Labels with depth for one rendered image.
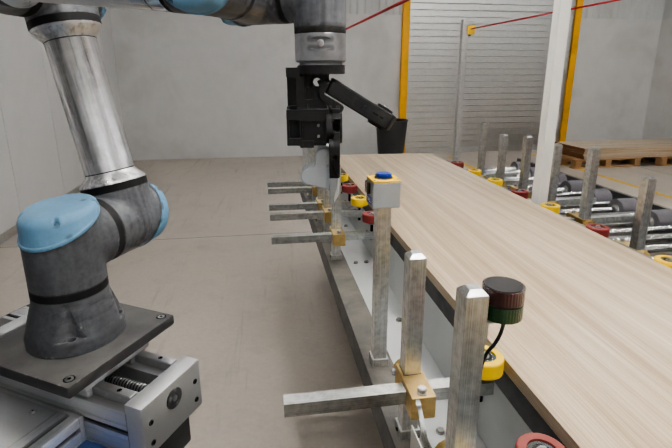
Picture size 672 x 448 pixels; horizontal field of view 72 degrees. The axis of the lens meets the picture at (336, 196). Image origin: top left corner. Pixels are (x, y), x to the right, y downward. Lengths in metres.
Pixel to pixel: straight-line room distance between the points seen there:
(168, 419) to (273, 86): 7.57
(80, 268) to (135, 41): 7.72
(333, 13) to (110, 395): 0.66
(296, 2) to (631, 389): 0.90
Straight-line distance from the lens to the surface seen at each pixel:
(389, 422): 1.18
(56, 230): 0.81
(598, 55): 10.31
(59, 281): 0.84
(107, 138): 0.92
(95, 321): 0.87
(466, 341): 0.72
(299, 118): 0.68
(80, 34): 0.94
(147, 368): 0.91
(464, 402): 0.79
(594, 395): 1.04
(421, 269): 0.94
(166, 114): 8.41
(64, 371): 0.85
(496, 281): 0.73
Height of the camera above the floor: 1.47
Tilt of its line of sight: 15 degrees down
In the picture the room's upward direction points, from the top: straight up
